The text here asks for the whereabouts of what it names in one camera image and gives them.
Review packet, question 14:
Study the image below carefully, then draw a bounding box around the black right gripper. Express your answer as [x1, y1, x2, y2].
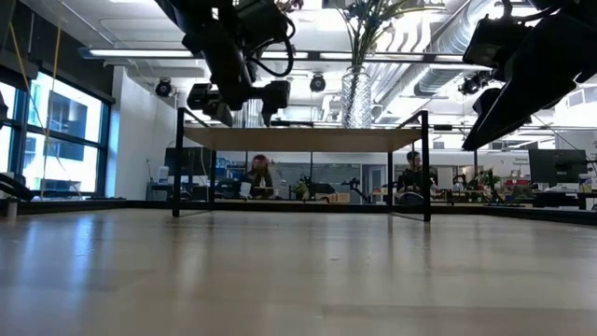
[461, 13, 597, 151]

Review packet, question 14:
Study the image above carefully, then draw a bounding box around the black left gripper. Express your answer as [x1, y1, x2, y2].
[187, 79, 292, 128]

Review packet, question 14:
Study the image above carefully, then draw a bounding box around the ribbed glass jar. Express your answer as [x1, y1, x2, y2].
[232, 98, 263, 129]

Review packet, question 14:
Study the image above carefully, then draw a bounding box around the diamond-pattern glass vase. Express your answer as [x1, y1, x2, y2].
[340, 64, 373, 130]

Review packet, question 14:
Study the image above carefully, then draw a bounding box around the purple artificial flower bunch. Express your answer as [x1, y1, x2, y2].
[274, 0, 305, 14]

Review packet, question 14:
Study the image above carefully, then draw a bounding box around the blue artificial flower bunch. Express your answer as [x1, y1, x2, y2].
[335, 0, 449, 69]

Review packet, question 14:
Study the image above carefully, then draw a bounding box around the person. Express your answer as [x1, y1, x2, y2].
[245, 153, 277, 201]
[396, 149, 438, 205]

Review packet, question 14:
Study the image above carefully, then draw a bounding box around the background potted plant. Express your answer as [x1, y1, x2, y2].
[475, 168, 501, 190]
[291, 179, 310, 201]

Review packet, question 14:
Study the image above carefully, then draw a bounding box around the black computer monitor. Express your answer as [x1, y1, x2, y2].
[163, 147, 214, 177]
[528, 148, 589, 187]

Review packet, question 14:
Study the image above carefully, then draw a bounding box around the fluorescent ceiling light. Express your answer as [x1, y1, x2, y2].
[77, 46, 196, 60]

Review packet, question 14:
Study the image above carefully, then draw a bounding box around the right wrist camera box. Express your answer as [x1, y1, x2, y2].
[462, 16, 517, 67]

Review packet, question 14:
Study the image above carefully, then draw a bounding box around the silver ceiling duct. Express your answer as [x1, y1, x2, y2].
[368, 0, 509, 97]

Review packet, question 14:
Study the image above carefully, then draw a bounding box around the black table frame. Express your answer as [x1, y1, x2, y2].
[0, 198, 597, 228]

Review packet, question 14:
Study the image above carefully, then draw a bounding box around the yellow hanging cable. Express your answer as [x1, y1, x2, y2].
[7, 18, 64, 200]

